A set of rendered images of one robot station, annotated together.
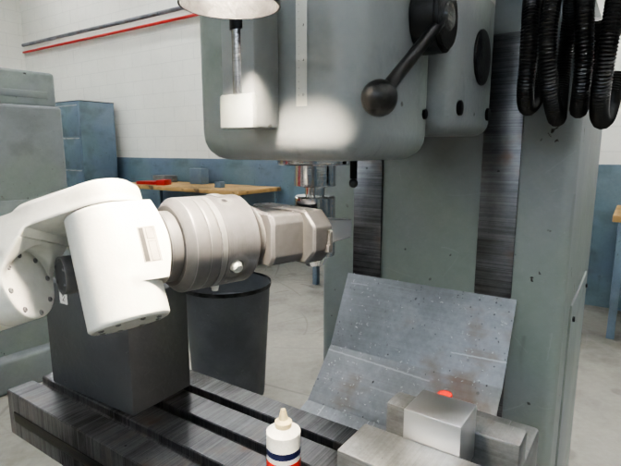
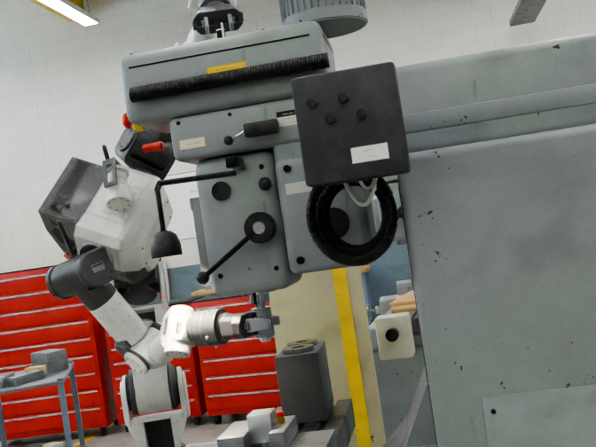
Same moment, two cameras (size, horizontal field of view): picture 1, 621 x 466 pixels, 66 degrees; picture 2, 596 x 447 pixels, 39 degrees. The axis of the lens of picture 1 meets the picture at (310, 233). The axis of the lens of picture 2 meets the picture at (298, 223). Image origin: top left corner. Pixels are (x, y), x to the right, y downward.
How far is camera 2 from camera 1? 187 cm
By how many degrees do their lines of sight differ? 65
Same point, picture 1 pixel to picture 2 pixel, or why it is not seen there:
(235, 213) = (207, 317)
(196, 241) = (189, 327)
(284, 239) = (224, 327)
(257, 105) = not seen: hidden behind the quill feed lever
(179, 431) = not seen: hidden behind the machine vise
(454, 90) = (292, 253)
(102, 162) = not seen: outside the picture
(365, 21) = (211, 246)
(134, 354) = (282, 388)
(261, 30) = (201, 250)
